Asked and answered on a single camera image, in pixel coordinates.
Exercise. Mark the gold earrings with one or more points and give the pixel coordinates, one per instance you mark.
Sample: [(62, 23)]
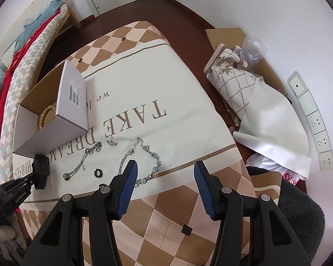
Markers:
[(110, 143)]

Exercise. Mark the white wall socket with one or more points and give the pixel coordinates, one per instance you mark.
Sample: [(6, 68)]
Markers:
[(322, 142), (326, 161), (315, 123)]

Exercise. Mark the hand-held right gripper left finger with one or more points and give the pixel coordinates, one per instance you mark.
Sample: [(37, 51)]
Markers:
[(126, 188)]

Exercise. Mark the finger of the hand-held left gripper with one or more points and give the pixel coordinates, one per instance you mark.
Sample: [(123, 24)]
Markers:
[(42, 171)]

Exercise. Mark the brown checked printed blanket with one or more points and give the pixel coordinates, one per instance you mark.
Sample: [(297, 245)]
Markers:
[(169, 88)]

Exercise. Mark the grey plush cloth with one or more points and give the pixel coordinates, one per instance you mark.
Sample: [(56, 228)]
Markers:
[(11, 235)]

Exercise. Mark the red blanket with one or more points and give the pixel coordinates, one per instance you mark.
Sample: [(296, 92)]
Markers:
[(5, 99)]

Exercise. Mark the pastel checked quilt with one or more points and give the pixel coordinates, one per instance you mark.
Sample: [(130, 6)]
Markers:
[(30, 61)]

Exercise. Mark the white cardboard box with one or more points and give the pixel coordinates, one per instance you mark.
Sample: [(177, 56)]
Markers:
[(30, 141)]

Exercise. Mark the blank white wall plate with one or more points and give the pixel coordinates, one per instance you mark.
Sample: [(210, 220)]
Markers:
[(306, 102)]

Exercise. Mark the cream mattress cover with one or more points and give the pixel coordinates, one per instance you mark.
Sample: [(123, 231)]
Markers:
[(25, 8)]

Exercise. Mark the clear bubble wrap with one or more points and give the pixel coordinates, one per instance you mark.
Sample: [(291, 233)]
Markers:
[(252, 51)]

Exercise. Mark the white plastic bag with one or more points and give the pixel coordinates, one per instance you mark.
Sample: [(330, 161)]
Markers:
[(266, 162)]

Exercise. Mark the white wall switch plate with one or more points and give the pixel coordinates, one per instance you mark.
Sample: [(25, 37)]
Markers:
[(297, 84)]

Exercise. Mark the wooden bed frame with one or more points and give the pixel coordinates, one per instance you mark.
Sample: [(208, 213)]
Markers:
[(74, 16)]

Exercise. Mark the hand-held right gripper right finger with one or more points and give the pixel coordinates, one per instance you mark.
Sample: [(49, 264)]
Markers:
[(204, 188)]

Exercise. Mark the brown cardboard sheet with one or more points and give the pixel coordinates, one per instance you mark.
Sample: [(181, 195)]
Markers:
[(227, 37)]

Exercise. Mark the floral wallpaper roll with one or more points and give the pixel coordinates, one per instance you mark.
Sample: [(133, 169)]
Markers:
[(272, 116)]

